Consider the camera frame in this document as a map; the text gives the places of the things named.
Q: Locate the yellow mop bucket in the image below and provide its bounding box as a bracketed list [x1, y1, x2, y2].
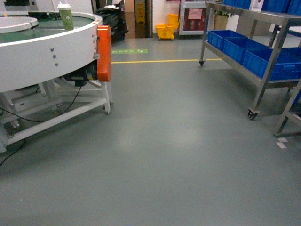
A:
[155, 14, 180, 40]

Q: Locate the blue bin on cart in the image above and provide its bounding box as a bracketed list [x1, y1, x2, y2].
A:
[222, 39, 270, 64]
[207, 30, 247, 51]
[242, 48, 301, 81]

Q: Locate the orange motor cover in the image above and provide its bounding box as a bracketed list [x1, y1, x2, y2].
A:
[97, 25, 112, 82]

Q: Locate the blue bin on cart near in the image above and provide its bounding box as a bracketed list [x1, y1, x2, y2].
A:
[242, 48, 301, 81]

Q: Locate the blue bin on cart middle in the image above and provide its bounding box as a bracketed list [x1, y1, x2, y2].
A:
[222, 39, 270, 64]

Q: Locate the green drink cup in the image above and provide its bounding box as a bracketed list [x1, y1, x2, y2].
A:
[57, 2, 74, 31]

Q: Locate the black power cable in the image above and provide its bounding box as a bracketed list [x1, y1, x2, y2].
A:
[0, 86, 82, 166]

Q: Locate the steel shelf cart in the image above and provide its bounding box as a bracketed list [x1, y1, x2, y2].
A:
[198, 1, 301, 121]

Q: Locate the white round turntable machine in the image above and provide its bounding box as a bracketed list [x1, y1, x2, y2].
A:
[0, 11, 113, 152]

